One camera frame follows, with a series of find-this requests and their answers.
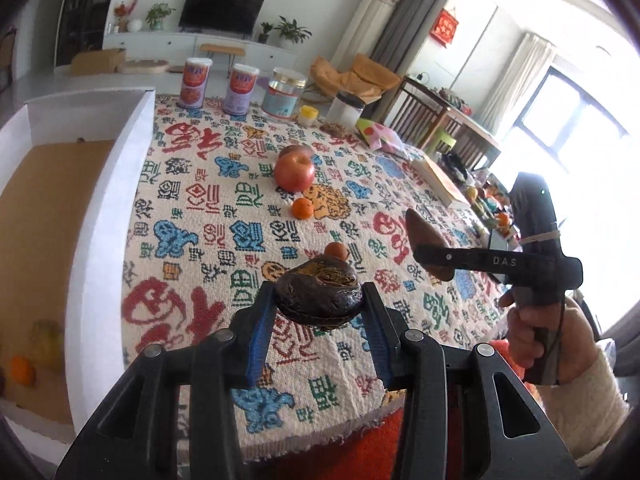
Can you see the green plastic stool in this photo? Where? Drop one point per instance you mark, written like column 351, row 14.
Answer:
column 441, row 141

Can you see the yellow book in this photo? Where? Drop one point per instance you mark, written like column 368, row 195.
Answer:
column 442, row 180

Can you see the large potted green plant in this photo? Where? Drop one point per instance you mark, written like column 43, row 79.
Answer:
column 292, row 32

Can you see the brown cardboard box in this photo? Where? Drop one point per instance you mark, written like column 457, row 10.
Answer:
column 97, row 62

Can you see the large window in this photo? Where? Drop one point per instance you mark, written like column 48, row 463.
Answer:
column 590, row 160

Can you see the vase of red flowers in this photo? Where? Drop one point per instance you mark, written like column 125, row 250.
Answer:
column 122, row 15

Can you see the white jar with black lid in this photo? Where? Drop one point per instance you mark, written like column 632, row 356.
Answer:
column 345, row 112

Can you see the wooden stool with metal legs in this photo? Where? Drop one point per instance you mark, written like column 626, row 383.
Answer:
column 222, row 49

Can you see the beige oval pet bed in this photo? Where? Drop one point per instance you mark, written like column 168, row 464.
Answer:
column 145, row 66

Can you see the small reddish-brown fruit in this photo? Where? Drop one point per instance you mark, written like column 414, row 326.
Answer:
column 335, row 250

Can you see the grey curtain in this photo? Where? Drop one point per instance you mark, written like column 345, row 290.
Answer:
column 415, row 15

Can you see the white cardboard box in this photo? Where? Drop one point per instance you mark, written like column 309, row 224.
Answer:
column 100, row 260

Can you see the red apple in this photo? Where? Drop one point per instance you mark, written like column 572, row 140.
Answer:
column 294, row 172

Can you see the person's right hand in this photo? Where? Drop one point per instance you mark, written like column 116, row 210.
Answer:
column 580, row 340

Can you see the flat screen television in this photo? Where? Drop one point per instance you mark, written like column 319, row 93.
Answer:
column 220, row 12

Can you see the white curtain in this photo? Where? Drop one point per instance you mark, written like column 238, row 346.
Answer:
column 517, row 80

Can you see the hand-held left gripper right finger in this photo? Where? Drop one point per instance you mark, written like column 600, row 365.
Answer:
column 380, row 355

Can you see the glass jar with blue label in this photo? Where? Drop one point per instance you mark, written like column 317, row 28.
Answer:
column 284, row 95

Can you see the small yellow jar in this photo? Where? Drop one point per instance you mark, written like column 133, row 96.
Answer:
column 308, row 116

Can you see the pink labelled can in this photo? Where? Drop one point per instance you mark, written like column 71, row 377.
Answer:
column 240, row 90
column 195, row 82

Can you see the cluster of small colourful toys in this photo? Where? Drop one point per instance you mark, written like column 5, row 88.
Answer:
column 492, row 205

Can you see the white tower air conditioner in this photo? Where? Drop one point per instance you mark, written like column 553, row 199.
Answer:
column 365, row 25

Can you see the dark glass display cabinet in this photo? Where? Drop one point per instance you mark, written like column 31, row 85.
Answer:
column 87, row 15

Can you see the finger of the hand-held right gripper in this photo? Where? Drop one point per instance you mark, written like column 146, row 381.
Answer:
column 450, row 256

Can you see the dark wrinkled passion fruit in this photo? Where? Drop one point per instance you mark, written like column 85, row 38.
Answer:
column 320, row 300

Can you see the potted plant in green pot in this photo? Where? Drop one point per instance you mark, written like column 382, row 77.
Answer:
column 159, row 16

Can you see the pink floral bag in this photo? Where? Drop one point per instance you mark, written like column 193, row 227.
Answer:
column 385, row 137

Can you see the person's right forearm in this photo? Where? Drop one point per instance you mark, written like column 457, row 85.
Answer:
column 590, row 410

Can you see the wooden side desk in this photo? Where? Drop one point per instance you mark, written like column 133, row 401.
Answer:
column 435, row 105

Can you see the red wall hanging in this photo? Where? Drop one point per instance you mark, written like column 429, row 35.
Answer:
column 446, row 29

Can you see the round white vase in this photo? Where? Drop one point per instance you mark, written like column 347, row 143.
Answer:
column 135, row 25

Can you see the white television cabinet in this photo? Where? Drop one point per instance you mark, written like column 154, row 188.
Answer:
column 200, row 47

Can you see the pile of nuts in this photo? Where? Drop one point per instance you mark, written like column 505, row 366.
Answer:
column 335, row 128

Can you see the colourful printed table blanket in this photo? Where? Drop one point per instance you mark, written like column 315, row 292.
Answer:
column 200, row 280

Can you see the small potted plant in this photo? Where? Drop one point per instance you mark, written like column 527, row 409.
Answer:
column 266, row 32

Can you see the black smartphone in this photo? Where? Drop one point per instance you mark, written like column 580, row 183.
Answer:
column 499, row 241

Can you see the large dark sweet potato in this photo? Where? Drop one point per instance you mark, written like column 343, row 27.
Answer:
column 425, row 232

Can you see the small orange tangerine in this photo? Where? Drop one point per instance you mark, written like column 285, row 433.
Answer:
column 302, row 208
column 22, row 371

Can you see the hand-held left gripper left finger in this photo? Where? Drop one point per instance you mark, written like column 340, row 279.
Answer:
column 259, row 350

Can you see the orange lounge chair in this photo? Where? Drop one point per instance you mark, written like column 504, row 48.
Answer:
column 365, row 77

